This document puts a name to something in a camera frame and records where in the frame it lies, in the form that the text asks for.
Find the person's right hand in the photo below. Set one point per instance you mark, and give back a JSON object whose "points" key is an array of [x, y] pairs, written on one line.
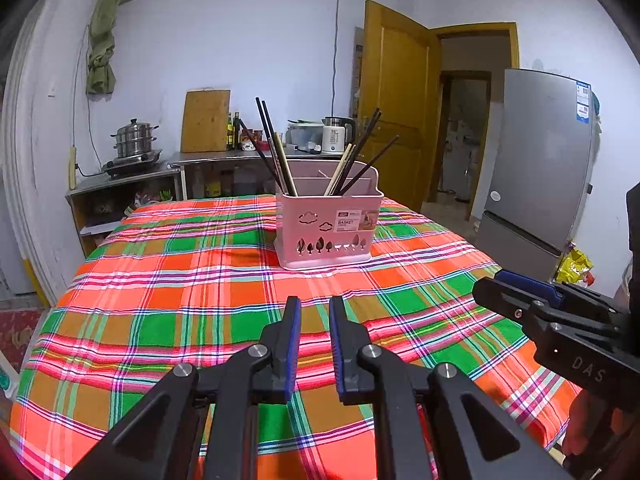
{"points": [[582, 425]]}

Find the metal kitchen shelf table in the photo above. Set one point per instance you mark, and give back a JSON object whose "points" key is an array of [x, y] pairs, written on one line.
{"points": [[100, 200]]}

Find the cream power strip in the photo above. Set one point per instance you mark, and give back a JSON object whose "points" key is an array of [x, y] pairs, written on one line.
{"points": [[72, 167]]}

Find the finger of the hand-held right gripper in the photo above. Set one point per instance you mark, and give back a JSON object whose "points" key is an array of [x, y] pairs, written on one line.
{"points": [[500, 297], [530, 282]]}

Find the yellow oil bottle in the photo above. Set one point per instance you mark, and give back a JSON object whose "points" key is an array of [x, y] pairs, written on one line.
{"points": [[230, 135]]}

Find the plaid tablecloth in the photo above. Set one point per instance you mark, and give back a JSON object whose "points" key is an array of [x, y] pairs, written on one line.
{"points": [[150, 285]]}

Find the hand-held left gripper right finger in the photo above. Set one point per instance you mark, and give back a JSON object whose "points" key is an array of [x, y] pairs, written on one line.
{"points": [[336, 350]]}

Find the green hanging cloth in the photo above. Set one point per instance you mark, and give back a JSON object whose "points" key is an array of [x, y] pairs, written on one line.
{"points": [[102, 40]]}

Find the wooden door frame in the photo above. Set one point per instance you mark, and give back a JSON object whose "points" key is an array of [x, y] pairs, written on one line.
{"points": [[475, 28]]}

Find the wooden cutting board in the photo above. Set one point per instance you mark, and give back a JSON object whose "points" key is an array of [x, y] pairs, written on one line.
{"points": [[205, 122]]}

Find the yellow snack bag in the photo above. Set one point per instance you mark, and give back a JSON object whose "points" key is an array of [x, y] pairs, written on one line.
{"points": [[575, 265]]}

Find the clear plastic container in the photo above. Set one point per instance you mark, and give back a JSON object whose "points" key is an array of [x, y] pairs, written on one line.
{"points": [[305, 135]]}

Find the dark green bottle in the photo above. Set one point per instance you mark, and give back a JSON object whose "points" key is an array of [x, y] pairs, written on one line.
{"points": [[237, 132]]}

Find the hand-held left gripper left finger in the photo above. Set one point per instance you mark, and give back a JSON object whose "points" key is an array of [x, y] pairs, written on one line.
{"points": [[295, 350]]}

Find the white electric kettle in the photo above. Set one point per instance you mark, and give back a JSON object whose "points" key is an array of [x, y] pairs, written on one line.
{"points": [[332, 140]]}

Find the yellow wooden door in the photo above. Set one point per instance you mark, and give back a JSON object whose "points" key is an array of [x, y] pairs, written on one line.
{"points": [[400, 85]]}

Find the steel steamer pot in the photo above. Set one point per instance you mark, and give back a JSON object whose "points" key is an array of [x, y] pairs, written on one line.
{"points": [[134, 140]]}

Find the gas stove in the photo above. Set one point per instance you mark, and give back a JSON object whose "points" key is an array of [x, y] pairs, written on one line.
{"points": [[132, 165]]}

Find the silver refrigerator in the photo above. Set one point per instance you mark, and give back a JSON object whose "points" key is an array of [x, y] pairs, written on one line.
{"points": [[535, 160]]}

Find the red patterned rug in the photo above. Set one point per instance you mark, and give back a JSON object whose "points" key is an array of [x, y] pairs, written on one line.
{"points": [[20, 335]]}

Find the red lid jar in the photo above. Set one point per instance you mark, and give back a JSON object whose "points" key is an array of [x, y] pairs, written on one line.
{"points": [[248, 146]]}

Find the pink plastic utensil basket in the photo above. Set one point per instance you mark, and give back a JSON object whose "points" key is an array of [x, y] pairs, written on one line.
{"points": [[310, 240]]}

